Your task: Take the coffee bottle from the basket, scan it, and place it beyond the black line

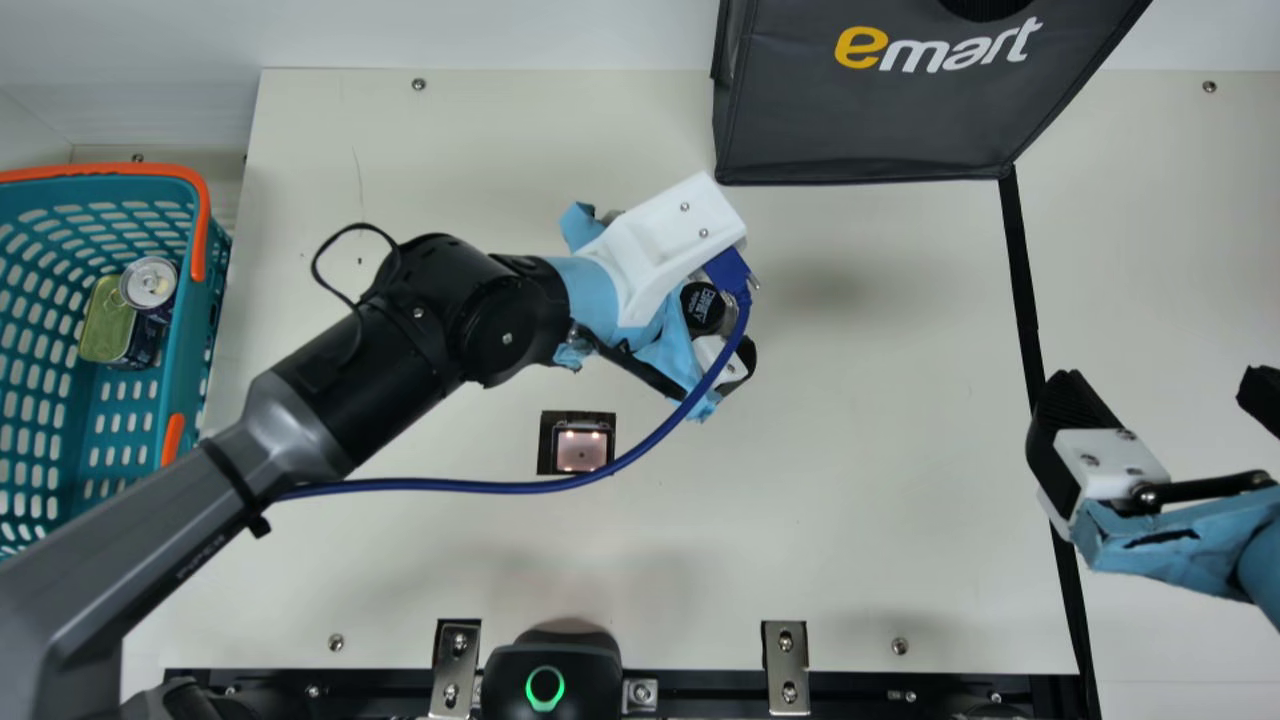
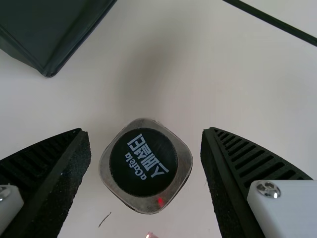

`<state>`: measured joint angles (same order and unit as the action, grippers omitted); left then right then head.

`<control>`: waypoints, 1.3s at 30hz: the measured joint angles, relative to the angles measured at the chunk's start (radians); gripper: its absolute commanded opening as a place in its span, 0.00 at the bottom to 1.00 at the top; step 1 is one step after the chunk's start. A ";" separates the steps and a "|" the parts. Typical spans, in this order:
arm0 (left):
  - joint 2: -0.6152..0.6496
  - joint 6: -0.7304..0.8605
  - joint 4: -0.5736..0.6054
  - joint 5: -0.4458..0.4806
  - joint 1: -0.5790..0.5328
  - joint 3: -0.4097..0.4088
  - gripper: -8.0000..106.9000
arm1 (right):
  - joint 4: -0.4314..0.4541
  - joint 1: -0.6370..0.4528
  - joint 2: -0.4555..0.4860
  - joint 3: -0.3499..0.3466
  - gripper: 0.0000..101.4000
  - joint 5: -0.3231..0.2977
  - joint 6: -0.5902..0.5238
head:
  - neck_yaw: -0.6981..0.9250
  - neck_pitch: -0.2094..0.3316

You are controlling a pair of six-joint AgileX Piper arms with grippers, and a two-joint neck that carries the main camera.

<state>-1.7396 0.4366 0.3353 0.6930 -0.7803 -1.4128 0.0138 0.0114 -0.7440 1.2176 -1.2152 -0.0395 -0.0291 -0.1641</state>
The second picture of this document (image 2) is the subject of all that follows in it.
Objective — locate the black strip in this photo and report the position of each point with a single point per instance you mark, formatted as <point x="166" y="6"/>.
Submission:
<point x="272" y="21"/>

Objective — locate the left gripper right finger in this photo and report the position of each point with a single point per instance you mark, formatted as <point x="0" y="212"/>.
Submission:
<point x="237" y="178"/>

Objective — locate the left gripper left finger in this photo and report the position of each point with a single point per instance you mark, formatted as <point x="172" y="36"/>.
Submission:
<point x="37" y="178"/>

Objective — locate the dark coffee bottle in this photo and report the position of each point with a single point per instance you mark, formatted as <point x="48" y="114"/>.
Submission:
<point x="143" y="163"/>

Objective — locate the dark grey bag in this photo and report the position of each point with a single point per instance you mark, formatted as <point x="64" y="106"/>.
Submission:
<point x="37" y="32"/>

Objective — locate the small square scanner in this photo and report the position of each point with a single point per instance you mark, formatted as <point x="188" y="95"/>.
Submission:
<point x="150" y="235"/>

